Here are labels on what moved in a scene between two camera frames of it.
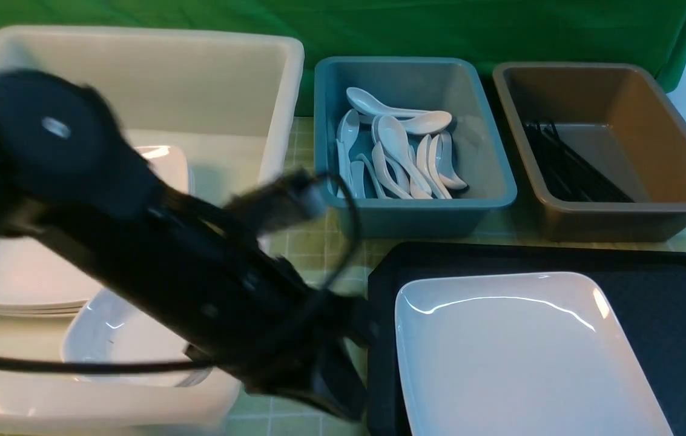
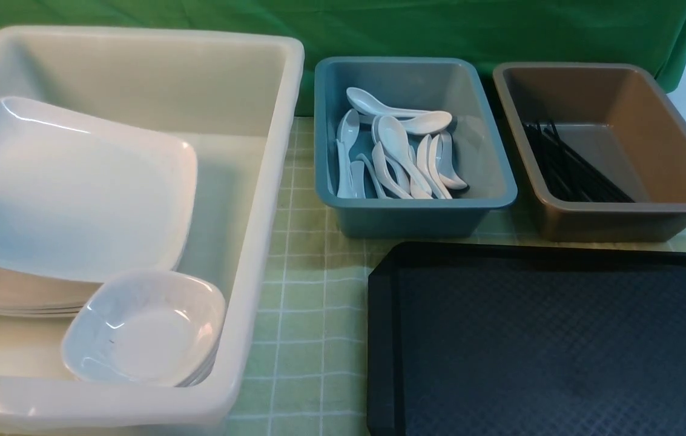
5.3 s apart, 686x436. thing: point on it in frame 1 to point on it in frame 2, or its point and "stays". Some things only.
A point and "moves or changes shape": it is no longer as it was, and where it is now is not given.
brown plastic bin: (610, 155) stays
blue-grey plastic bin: (408, 146) stays
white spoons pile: (387, 153) stays
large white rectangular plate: (533, 353) moves or changes shape
